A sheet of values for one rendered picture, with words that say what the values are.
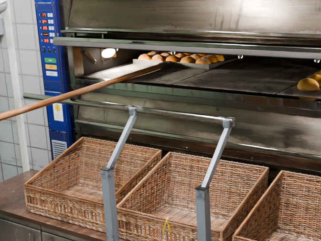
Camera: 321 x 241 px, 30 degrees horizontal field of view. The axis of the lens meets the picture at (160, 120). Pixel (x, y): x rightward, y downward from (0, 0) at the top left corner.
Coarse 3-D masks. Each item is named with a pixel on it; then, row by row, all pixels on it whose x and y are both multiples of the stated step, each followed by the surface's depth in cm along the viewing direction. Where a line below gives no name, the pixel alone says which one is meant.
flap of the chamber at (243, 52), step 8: (120, 48) 292; (128, 48) 289; (136, 48) 287; (144, 48) 284; (152, 48) 281; (160, 48) 278; (168, 48) 276; (176, 48) 273; (184, 48) 271; (192, 48) 268; (200, 48) 266; (208, 48) 264; (216, 48) 261; (224, 48) 259; (272, 56) 247; (280, 56) 244; (288, 56) 242; (296, 56) 240; (304, 56) 238; (312, 56) 237; (320, 56) 235
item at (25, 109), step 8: (160, 64) 346; (136, 72) 328; (144, 72) 334; (112, 80) 312; (120, 80) 317; (80, 88) 295; (88, 88) 298; (96, 88) 303; (56, 96) 282; (64, 96) 285; (72, 96) 289; (32, 104) 270; (40, 104) 273; (48, 104) 277; (8, 112) 259; (16, 112) 262; (24, 112) 266; (0, 120) 256
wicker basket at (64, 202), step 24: (96, 144) 333; (48, 168) 319; (72, 168) 335; (96, 168) 333; (120, 168) 324; (144, 168) 298; (24, 192) 307; (48, 192) 297; (72, 192) 330; (96, 192) 328; (120, 192) 284; (48, 216) 301; (72, 216) 291; (96, 216) 282
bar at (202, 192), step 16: (32, 96) 304; (48, 96) 299; (144, 112) 264; (160, 112) 259; (176, 112) 255; (128, 128) 265; (224, 128) 241; (224, 144) 239; (112, 160) 259; (112, 176) 258; (208, 176) 232; (112, 192) 259; (208, 192) 230; (112, 208) 260; (208, 208) 232; (112, 224) 262; (208, 224) 233; (112, 240) 264; (208, 240) 235
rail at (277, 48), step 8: (56, 40) 317; (64, 40) 313; (72, 40) 310; (80, 40) 307; (88, 40) 304; (96, 40) 301; (104, 40) 298; (112, 40) 295; (120, 40) 292; (128, 40) 289; (136, 40) 286; (144, 40) 285; (232, 48) 257; (240, 48) 255; (248, 48) 252; (256, 48) 250; (264, 48) 248; (272, 48) 246; (280, 48) 244; (288, 48) 242; (296, 48) 240; (304, 48) 238; (312, 48) 236; (320, 48) 235
